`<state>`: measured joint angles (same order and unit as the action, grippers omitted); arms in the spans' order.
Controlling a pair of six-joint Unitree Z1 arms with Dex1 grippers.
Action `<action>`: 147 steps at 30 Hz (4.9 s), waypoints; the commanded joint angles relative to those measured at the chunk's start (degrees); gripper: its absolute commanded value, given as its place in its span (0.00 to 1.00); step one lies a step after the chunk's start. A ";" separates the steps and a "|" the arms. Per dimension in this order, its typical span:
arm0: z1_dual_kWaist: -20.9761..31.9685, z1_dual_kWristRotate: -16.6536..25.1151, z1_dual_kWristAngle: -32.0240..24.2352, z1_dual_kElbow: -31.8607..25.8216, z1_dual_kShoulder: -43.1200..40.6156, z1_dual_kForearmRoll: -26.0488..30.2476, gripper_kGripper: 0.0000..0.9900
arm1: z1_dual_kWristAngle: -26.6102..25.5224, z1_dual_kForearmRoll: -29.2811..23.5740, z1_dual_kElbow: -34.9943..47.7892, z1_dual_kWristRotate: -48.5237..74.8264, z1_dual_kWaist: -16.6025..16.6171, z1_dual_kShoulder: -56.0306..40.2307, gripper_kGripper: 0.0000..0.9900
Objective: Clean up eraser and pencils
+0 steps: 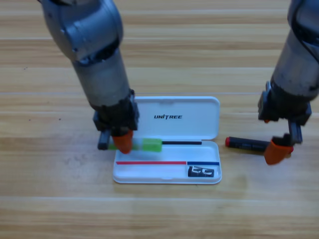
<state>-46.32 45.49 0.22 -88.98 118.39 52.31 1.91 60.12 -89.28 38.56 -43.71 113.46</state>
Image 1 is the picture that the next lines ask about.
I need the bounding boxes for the black eraser white print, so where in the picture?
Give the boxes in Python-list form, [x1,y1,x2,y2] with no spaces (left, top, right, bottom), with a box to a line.
[187,166,215,178]

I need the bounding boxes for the red black marker pen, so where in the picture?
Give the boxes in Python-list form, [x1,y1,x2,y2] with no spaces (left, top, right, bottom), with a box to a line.
[225,136,273,153]

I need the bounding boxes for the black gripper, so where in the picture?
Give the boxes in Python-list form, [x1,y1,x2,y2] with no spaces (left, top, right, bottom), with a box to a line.
[258,81,312,165]
[92,89,140,154]

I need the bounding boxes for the white Unitree pencil case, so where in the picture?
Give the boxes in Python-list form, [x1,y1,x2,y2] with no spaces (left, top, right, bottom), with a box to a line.
[112,96,222,185]

